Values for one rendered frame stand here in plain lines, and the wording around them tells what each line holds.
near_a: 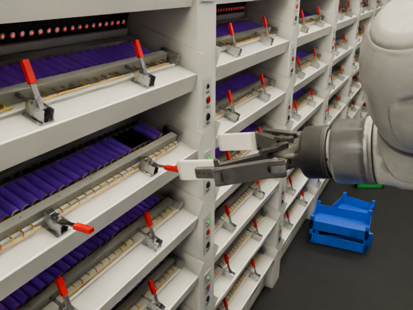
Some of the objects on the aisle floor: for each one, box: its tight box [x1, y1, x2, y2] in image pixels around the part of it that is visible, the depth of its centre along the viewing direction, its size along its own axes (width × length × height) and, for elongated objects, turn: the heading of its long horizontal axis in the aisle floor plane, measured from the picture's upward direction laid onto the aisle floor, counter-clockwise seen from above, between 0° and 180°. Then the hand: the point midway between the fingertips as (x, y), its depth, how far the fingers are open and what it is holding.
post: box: [127, 0, 216, 310], centre depth 118 cm, size 20×9×176 cm, turn 62°
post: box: [240, 0, 300, 288], centre depth 175 cm, size 20×9×176 cm, turn 62°
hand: (206, 155), depth 70 cm, fingers open, 13 cm apart
